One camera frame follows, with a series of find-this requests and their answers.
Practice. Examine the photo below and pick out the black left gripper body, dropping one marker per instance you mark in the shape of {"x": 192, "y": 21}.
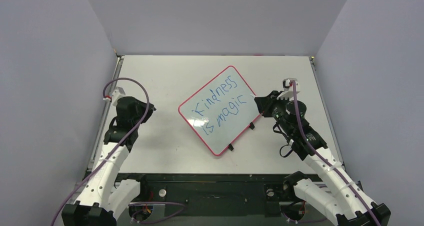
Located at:
{"x": 141, "y": 110}

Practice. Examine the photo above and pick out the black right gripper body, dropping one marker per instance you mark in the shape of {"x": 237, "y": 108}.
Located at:
{"x": 269, "y": 103}

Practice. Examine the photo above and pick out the pink framed whiteboard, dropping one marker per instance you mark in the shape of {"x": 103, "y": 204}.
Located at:
{"x": 221, "y": 110}

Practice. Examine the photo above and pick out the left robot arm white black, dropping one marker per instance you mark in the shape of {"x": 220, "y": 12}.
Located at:
{"x": 98, "y": 204}

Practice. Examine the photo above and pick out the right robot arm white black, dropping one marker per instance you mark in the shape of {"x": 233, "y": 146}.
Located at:
{"x": 343, "y": 202}

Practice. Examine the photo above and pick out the black right whiteboard stand foot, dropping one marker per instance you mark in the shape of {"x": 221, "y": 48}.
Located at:
{"x": 251, "y": 126}

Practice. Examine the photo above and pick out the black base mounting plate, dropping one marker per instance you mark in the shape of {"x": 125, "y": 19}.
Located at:
{"x": 213, "y": 195}

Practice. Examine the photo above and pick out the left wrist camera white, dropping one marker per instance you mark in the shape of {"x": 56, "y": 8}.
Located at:
{"x": 117, "y": 94}

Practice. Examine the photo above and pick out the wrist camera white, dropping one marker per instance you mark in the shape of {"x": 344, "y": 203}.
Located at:
{"x": 117, "y": 94}
{"x": 289, "y": 89}

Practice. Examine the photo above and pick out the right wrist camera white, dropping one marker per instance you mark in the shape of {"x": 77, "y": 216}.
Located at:
{"x": 289, "y": 89}

